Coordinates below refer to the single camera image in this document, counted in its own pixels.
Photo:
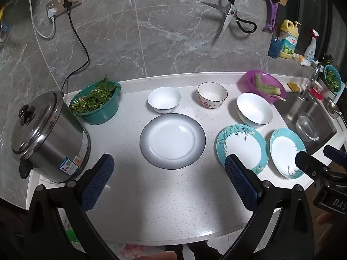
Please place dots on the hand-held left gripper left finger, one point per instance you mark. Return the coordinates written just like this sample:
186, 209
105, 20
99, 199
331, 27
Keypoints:
99, 180

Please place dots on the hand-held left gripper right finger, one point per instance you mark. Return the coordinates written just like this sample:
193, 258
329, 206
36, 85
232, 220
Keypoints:
240, 184

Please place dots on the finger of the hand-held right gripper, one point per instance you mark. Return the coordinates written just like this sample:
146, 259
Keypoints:
336, 154
309, 163

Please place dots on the teal floral plate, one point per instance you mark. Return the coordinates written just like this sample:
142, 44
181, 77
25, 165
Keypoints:
286, 150
244, 147

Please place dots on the large white bowl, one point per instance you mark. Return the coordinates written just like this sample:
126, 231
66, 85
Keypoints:
254, 111

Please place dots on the grey-rimmed white plate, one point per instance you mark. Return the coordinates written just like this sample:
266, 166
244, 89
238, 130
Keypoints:
172, 140

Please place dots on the dark-rimmed floral bowl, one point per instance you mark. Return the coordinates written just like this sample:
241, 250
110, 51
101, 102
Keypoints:
212, 94

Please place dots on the small white bowl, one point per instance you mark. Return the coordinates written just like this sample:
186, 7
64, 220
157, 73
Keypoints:
164, 98

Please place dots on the person's right hand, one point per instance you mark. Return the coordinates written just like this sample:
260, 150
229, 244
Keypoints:
329, 218

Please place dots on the clear glass bowl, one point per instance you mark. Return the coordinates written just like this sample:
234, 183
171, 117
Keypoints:
307, 128

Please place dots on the steel pot lid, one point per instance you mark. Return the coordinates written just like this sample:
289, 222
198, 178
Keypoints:
334, 109

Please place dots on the stainless steel rice cooker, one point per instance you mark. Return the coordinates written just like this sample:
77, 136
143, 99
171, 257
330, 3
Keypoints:
57, 146

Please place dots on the stainless steel sink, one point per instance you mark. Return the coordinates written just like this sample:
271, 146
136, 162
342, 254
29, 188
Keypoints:
295, 108

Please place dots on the red and white holder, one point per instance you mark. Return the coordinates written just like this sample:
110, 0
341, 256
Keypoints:
317, 90

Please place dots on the green plastic basin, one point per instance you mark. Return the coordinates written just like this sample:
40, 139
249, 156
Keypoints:
104, 111

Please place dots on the white utensil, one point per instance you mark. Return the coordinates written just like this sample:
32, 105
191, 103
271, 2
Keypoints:
280, 98

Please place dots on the teal basin with greens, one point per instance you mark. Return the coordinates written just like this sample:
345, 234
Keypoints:
333, 78

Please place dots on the chrome faucet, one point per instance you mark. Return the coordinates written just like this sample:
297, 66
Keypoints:
311, 82

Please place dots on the yellow sponge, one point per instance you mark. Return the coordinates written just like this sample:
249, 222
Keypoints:
293, 86

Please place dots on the pink patterned cloth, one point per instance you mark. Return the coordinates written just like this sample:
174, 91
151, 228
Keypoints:
135, 252

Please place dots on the peeled green lettuce stem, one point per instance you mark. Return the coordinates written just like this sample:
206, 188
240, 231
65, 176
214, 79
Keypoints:
259, 82
274, 90

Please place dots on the leafy green vegetables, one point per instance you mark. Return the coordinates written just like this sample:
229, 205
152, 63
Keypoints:
93, 96

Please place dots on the steel rice cooker lid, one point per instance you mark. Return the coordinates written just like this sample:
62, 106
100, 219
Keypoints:
32, 122

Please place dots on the white and yellow packet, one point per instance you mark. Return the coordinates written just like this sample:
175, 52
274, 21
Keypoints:
302, 59

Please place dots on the purple plastic basin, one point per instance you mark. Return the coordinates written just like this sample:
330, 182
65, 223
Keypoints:
246, 82

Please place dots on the white spray bottle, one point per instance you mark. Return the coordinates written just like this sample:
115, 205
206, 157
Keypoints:
311, 48

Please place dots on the yellow detergent bottle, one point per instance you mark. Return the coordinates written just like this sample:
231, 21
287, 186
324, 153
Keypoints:
289, 43

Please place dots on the purple peeler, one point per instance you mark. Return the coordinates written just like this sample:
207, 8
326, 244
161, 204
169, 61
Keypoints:
272, 13

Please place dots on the blue valve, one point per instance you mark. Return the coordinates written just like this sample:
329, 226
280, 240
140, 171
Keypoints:
4, 27

